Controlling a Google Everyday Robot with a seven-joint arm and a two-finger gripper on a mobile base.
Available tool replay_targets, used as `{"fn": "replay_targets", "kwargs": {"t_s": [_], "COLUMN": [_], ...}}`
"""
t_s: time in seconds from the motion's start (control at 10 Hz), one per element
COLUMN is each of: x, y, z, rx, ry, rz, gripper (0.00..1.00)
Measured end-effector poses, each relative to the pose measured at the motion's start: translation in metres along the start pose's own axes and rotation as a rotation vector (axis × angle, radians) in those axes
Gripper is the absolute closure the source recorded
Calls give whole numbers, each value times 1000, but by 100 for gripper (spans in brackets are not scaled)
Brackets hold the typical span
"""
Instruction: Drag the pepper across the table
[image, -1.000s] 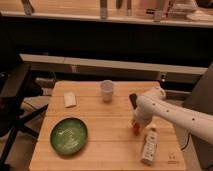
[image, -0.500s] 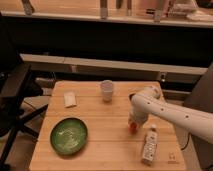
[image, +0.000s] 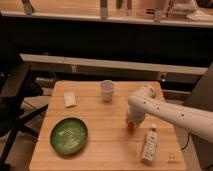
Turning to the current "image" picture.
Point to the red orange pepper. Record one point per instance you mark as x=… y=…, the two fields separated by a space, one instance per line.
x=130 y=126

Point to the white paper cup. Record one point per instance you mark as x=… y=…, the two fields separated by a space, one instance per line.
x=107 y=90

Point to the black office chair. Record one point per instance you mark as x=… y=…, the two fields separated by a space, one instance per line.
x=16 y=83

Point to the white sponge block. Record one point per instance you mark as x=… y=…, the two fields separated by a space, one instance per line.
x=69 y=99

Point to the green round plate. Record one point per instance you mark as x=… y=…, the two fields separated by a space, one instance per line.
x=69 y=136

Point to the white plastic bottle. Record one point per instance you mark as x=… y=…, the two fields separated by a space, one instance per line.
x=150 y=146

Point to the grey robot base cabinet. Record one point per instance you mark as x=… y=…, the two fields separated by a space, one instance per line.
x=201 y=97

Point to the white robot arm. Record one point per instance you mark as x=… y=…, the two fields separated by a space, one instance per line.
x=142 y=102

